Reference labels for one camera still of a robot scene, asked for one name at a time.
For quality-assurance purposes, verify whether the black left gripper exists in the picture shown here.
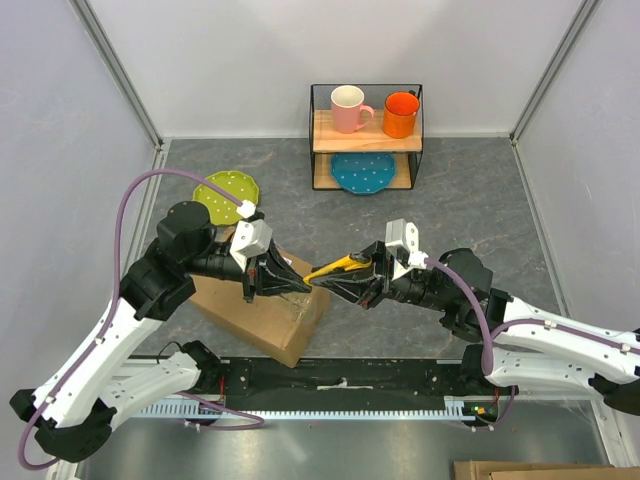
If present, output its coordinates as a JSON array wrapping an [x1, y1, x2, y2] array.
[[186, 237, 313, 304]]

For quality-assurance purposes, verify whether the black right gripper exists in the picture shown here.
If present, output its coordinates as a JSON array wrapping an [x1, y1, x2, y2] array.
[[310, 238, 451, 312]]

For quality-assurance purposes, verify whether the yellow utility knife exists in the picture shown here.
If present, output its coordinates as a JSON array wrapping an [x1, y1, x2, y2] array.
[[303, 252, 372, 285]]

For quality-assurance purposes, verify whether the brown cardboard express box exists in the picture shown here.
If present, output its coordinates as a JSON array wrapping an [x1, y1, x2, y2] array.
[[189, 234, 330, 367]]

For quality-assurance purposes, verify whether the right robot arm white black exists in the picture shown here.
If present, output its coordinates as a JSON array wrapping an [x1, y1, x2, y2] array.
[[304, 242, 639, 415]]

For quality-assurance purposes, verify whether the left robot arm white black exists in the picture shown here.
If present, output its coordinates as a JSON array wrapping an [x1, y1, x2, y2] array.
[[10, 201, 311, 462]]

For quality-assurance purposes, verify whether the green dotted plate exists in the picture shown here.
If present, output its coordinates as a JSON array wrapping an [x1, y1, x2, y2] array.
[[192, 170, 262, 227]]

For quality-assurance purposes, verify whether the blue dotted plate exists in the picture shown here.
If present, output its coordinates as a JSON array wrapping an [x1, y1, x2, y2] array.
[[329, 152, 396, 195]]

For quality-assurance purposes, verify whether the orange mug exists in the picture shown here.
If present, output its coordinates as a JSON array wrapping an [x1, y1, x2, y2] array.
[[382, 91, 421, 139]]

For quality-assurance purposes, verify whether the pink mug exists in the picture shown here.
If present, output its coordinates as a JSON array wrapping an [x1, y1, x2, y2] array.
[[330, 85, 375, 134]]

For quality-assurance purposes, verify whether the cardboard sheet corner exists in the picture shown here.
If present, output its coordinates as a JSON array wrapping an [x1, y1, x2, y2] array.
[[453, 461, 640, 480]]

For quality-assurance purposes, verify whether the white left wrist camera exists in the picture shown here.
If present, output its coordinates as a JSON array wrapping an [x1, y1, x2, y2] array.
[[231, 219, 273, 258]]

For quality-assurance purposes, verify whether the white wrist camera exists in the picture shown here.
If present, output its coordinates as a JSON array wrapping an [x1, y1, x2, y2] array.
[[384, 219, 419, 260], [231, 219, 273, 258]]

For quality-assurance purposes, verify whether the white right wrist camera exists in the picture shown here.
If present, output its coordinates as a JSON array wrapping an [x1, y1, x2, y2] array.
[[384, 219, 419, 260]]

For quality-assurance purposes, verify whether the black wire wooden shelf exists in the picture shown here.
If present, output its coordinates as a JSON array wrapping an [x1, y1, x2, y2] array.
[[308, 83, 424, 191]]

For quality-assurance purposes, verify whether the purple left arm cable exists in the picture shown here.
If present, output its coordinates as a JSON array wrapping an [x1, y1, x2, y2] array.
[[17, 168, 254, 470]]

